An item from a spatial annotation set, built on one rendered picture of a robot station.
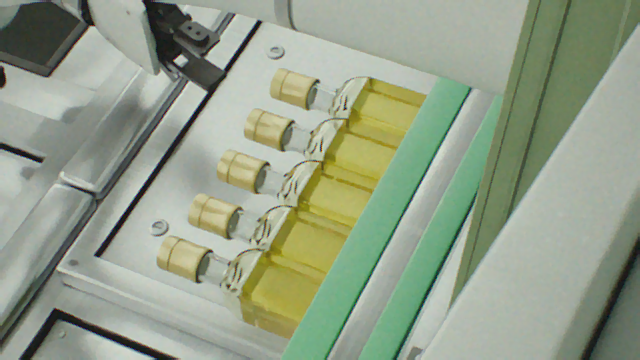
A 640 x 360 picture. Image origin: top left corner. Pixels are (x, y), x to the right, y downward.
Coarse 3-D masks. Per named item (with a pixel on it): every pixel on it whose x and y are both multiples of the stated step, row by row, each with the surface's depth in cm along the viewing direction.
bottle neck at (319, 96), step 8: (312, 88) 130; (320, 88) 130; (328, 88) 130; (336, 88) 130; (312, 96) 130; (320, 96) 130; (328, 96) 129; (312, 104) 130; (320, 104) 130; (328, 104) 129
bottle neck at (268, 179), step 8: (264, 168) 124; (272, 168) 125; (264, 176) 124; (272, 176) 124; (280, 176) 124; (256, 184) 124; (264, 184) 124; (272, 184) 124; (264, 192) 125; (272, 192) 124
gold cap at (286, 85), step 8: (280, 72) 131; (288, 72) 131; (296, 72) 132; (272, 80) 131; (280, 80) 131; (288, 80) 131; (296, 80) 130; (304, 80) 130; (312, 80) 130; (272, 88) 131; (280, 88) 131; (288, 88) 130; (296, 88) 130; (304, 88) 130; (272, 96) 132; (280, 96) 131; (288, 96) 131; (296, 96) 130; (304, 96) 130; (296, 104) 131; (304, 104) 130
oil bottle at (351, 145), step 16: (320, 128) 126; (336, 128) 125; (352, 128) 125; (368, 128) 125; (320, 144) 124; (336, 144) 124; (352, 144) 124; (368, 144) 124; (384, 144) 123; (400, 144) 123; (336, 160) 123; (352, 160) 123; (368, 160) 122; (384, 160) 122; (368, 176) 122
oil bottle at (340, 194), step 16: (320, 160) 123; (288, 176) 123; (304, 176) 122; (320, 176) 122; (336, 176) 122; (352, 176) 121; (288, 192) 121; (304, 192) 121; (320, 192) 120; (336, 192) 120; (352, 192) 120; (368, 192) 120; (304, 208) 121; (320, 208) 120; (336, 208) 119; (352, 208) 119; (352, 224) 119
